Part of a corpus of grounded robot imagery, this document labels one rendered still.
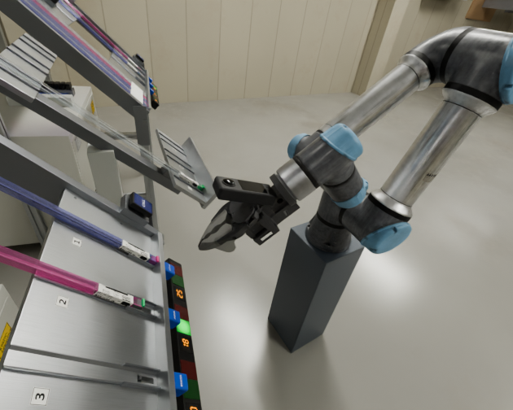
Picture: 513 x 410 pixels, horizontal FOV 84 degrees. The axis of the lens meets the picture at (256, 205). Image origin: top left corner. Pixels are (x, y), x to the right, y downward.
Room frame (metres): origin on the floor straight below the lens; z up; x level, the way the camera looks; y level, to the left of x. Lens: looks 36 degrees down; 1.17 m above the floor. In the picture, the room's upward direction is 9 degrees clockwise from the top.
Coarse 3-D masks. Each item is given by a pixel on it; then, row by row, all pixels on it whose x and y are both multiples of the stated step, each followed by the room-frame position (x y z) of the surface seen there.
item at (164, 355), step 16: (160, 240) 0.43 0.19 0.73; (160, 256) 0.38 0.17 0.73; (160, 272) 0.34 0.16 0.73; (160, 288) 0.31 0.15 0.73; (160, 304) 0.28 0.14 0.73; (160, 320) 0.25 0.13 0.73; (160, 336) 0.23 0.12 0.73; (160, 352) 0.20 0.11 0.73; (160, 368) 0.18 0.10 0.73; (160, 384) 0.16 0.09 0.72; (160, 400) 0.14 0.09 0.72; (176, 400) 0.15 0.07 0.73
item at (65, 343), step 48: (48, 240) 0.27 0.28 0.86; (96, 240) 0.33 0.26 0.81; (144, 240) 0.42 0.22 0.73; (48, 288) 0.21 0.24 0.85; (144, 288) 0.30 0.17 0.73; (48, 336) 0.15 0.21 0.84; (96, 336) 0.18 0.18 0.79; (144, 336) 0.22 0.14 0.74; (0, 384) 0.09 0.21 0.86; (48, 384) 0.11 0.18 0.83; (96, 384) 0.13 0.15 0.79; (144, 384) 0.16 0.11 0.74
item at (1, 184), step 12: (0, 180) 0.30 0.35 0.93; (12, 192) 0.30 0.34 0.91; (24, 192) 0.31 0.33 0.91; (36, 204) 0.31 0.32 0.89; (48, 204) 0.32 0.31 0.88; (60, 216) 0.32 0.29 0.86; (72, 216) 0.33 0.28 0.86; (84, 228) 0.33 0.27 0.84; (96, 228) 0.34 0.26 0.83; (108, 240) 0.34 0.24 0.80; (120, 240) 0.35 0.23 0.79
